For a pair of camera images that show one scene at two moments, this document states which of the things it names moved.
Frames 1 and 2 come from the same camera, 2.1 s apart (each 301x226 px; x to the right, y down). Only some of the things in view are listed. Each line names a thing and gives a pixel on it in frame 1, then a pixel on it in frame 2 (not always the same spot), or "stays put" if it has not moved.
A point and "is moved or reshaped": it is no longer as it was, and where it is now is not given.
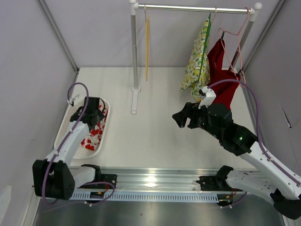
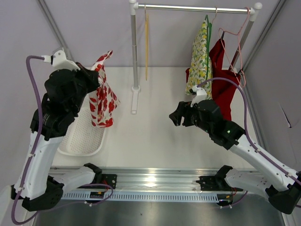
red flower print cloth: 91,141 to 102,103
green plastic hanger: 205,45 to 209,25
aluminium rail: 154,180 stays put
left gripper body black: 99,115 to 83,86
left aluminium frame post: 59,36 stays put
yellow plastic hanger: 147,34 stays put
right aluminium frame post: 268,26 stays put
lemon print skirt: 197,75 is moved or reshaped
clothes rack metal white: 134,7 stays put
